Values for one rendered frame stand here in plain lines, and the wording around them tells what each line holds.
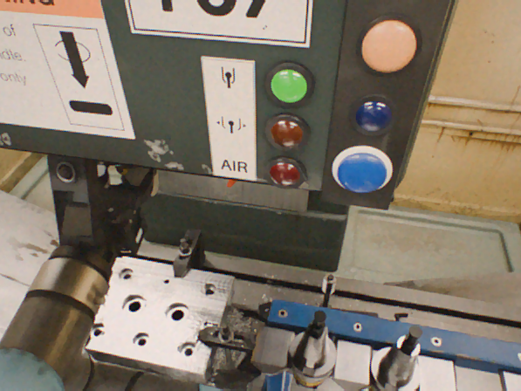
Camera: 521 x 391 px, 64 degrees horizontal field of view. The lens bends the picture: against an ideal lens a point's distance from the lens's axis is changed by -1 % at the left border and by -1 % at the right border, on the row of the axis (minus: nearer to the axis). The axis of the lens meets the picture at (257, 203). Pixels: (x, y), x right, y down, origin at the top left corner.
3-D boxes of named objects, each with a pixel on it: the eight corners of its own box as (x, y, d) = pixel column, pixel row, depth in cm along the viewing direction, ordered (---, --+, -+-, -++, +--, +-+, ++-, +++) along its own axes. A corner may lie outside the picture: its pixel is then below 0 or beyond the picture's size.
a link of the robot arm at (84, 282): (12, 285, 42) (88, 294, 41) (34, 248, 45) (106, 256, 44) (42, 319, 47) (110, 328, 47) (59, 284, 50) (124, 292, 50)
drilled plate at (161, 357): (206, 385, 82) (203, 373, 79) (72, 354, 87) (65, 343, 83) (235, 288, 98) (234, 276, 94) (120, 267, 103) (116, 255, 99)
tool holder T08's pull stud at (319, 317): (325, 325, 52) (328, 312, 50) (323, 337, 51) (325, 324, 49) (311, 321, 53) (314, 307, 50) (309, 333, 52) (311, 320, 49)
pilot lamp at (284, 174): (299, 191, 28) (302, 166, 26) (267, 187, 28) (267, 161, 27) (301, 185, 28) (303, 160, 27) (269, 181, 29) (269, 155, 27)
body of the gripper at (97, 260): (99, 217, 59) (62, 292, 51) (79, 174, 53) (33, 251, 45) (151, 222, 58) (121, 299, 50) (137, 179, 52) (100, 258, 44)
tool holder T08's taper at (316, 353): (332, 341, 58) (338, 318, 53) (325, 372, 55) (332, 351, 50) (300, 333, 59) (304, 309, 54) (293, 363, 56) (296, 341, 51)
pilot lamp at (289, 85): (306, 107, 23) (310, 72, 22) (268, 103, 24) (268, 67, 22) (308, 102, 24) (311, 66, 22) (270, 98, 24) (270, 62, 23)
